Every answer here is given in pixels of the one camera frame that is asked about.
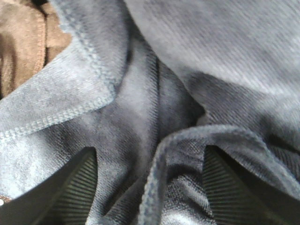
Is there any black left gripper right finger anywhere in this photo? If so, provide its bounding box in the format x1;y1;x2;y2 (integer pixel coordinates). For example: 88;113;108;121
202;145;300;225

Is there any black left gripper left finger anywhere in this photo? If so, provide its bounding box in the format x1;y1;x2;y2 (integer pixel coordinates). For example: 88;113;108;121
0;147;98;225

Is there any dark grey towel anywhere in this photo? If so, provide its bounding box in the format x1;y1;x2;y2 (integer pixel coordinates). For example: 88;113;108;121
0;0;300;225

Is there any brown towel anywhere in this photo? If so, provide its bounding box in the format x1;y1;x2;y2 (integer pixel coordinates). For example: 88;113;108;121
0;0;71;98

